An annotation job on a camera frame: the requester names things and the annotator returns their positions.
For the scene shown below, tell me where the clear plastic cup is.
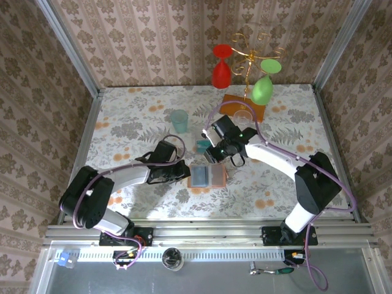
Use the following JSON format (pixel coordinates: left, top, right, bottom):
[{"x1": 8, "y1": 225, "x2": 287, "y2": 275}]
[{"x1": 233, "y1": 109, "x2": 254, "y2": 127}]

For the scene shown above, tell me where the teal plastic cup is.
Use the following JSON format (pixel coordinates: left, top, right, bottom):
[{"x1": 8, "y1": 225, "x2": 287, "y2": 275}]
[{"x1": 170, "y1": 109, "x2": 189, "y2": 135}]

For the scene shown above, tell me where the floral tablecloth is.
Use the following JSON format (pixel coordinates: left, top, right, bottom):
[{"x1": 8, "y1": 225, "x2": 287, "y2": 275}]
[{"x1": 81, "y1": 84, "x2": 353, "y2": 220}]

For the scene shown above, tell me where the green plastic wine glass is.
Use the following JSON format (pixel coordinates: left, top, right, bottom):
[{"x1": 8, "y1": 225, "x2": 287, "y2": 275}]
[{"x1": 250, "y1": 59, "x2": 282, "y2": 105}]

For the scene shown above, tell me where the red plastic wine glass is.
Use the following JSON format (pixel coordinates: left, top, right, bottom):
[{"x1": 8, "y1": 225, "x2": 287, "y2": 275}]
[{"x1": 211, "y1": 43, "x2": 233, "y2": 89}]

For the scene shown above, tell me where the grey metal shelf panel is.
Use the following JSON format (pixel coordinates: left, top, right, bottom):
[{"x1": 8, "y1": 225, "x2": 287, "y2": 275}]
[{"x1": 29, "y1": 240, "x2": 392, "y2": 294}]

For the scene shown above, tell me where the silver ratchet wrench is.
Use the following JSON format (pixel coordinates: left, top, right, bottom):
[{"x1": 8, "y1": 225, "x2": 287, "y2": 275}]
[{"x1": 249, "y1": 265, "x2": 276, "y2": 276}]

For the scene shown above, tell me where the blue and white adapter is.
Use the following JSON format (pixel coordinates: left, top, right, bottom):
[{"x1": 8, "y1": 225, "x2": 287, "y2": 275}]
[{"x1": 56, "y1": 251, "x2": 77, "y2": 270}]

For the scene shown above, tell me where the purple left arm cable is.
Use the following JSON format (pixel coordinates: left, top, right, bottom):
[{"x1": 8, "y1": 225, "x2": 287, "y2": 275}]
[{"x1": 72, "y1": 134, "x2": 187, "y2": 270}]

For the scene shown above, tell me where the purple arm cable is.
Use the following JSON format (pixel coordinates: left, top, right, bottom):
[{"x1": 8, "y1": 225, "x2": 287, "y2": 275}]
[
  {"x1": 202, "y1": 100, "x2": 358, "y2": 292},
  {"x1": 72, "y1": 134, "x2": 187, "y2": 270}
]

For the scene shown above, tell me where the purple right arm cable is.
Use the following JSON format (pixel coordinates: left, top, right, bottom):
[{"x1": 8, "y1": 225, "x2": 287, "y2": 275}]
[{"x1": 202, "y1": 100, "x2": 358, "y2": 292}]

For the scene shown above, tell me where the gold wire rack wooden base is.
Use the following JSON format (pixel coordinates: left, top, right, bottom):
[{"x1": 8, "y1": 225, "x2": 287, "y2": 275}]
[{"x1": 220, "y1": 32, "x2": 288, "y2": 123}]

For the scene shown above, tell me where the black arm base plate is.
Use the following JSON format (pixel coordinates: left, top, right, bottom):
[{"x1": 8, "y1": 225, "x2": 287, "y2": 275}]
[
  {"x1": 98, "y1": 225, "x2": 154, "y2": 247},
  {"x1": 261, "y1": 225, "x2": 319, "y2": 246}
]

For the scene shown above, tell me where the aluminium table side rail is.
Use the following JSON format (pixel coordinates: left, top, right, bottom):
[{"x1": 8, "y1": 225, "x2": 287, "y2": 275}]
[
  {"x1": 311, "y1": 84, "x2": 370, "y2": 224},
  {"x1": 44, "y1": 88, "x2": 104, "y2": 238}
]

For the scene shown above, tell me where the white slotted cable duct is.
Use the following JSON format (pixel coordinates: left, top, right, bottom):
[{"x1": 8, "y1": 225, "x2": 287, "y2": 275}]
[{"x1": 55, "y1": 247, "x2": 285, "y2": 263}]

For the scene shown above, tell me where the black cable connector block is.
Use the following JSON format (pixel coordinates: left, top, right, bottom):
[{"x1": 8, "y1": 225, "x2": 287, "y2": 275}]
[
  {"x1": 112, "y1": 249, "x2": 138, "y2": 266},
  {"x1": 283, "y1": 249, "x2": 307, "y2": 266}
]

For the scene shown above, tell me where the green handled screwdriver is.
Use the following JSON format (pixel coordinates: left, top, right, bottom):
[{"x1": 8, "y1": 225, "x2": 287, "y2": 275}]
[{"x1": 273, "y1": 266, "x2": 300, "y2": 276}]

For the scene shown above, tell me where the aluminium frame post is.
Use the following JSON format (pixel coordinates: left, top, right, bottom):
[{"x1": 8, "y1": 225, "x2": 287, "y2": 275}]
[
  {"x1": 312, "y1": 0, "x2": 376, "y2": 92},
  {"x1": 34, "y1": 0, "x2": 102, "y2": 98}
]

